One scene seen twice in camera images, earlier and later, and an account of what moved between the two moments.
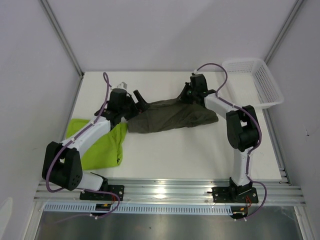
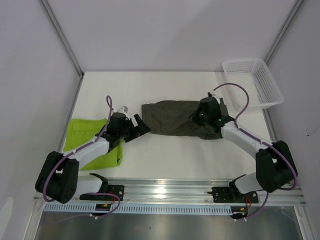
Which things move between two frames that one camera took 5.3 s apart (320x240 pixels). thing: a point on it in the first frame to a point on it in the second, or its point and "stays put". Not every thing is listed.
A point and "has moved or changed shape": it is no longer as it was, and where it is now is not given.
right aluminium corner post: (285, 27) stays put
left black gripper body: (130, 109) to (129, 133)
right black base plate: (225, 195) stays put
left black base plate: (119, 190) stays put
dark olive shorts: (169, 114) has moved or changed shape
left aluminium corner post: (60, 32) stays put
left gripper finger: (143, 105) to (142, 128)
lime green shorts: (106, 152) stays put
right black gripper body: (187, 95) to (198, 116)
